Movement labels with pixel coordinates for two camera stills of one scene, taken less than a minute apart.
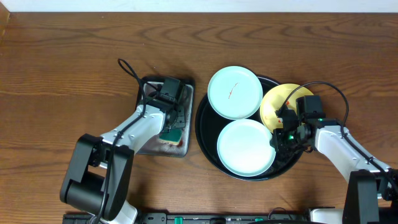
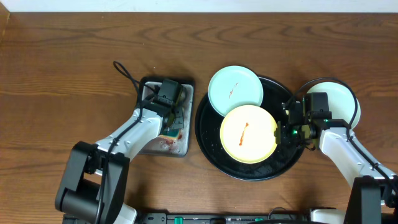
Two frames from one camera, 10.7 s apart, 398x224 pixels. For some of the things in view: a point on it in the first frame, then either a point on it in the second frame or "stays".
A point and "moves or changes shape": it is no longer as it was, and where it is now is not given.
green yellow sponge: [173, 137] moves or changes shape
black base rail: [165, 218] stays
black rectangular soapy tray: [174, 139] stays
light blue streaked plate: [235, 93] stays
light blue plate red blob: [244, 148] -> [341, 101]
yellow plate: [280, 97] -> [247, 134]
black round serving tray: [209, 124] stays
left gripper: [181, 114] stays
